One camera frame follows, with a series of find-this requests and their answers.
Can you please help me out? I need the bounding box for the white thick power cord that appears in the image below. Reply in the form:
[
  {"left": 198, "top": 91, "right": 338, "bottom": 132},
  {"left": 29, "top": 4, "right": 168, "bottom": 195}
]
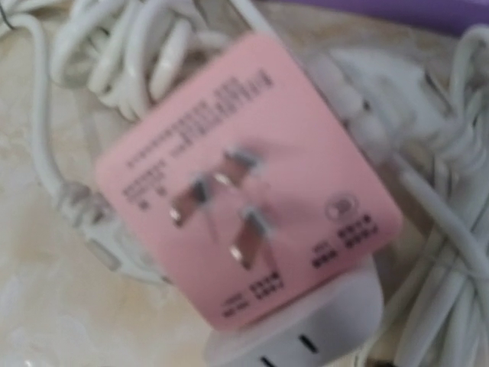
[{"left": 0, "top": 0, "right": 489, "bottom": 367}]

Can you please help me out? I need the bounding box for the white plug adapter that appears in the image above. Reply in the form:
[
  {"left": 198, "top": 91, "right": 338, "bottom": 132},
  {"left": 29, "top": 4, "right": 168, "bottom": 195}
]
[{"left": 203, "top": 258, "right": 384, "bottom": 366}]

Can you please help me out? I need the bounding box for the purple power strip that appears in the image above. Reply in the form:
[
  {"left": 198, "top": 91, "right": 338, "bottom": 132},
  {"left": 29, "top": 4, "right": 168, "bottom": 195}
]
[{"left": 293, "top": 0, "right": 488, "bottom": 36}]

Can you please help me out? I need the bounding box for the pink cube socket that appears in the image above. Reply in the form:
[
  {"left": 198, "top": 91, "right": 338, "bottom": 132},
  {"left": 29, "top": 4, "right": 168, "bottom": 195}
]
[{"left": 95, "top": 34, "right": 403, "bottom": 331}]

